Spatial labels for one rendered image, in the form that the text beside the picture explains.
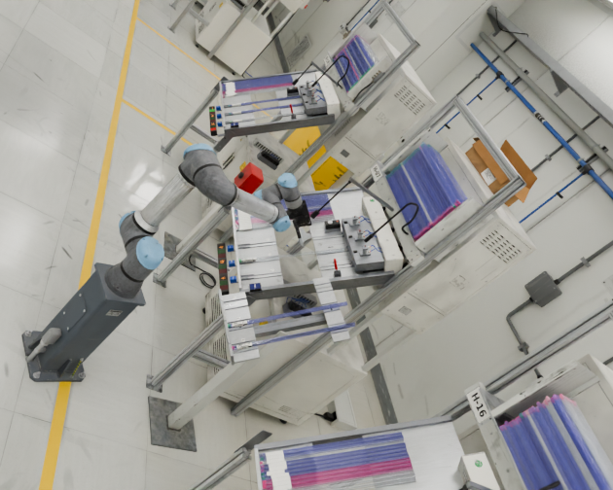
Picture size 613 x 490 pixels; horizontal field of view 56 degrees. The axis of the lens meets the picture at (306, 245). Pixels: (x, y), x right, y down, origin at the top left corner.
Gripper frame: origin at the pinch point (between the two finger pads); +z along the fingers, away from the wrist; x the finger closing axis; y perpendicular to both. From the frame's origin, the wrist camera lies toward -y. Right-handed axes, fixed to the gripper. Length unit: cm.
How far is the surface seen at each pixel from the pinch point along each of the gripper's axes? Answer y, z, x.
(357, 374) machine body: 9, 87, -21
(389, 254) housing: 37.8, 10.7, -15.1
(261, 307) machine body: -30, 41, 2
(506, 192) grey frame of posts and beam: 88, -16, -25
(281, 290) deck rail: -13.8, 8.9, -21.0
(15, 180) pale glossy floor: -141, -29, 74
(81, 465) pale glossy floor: -107, 21, -74
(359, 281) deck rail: 21.2, 16.7, -21.0
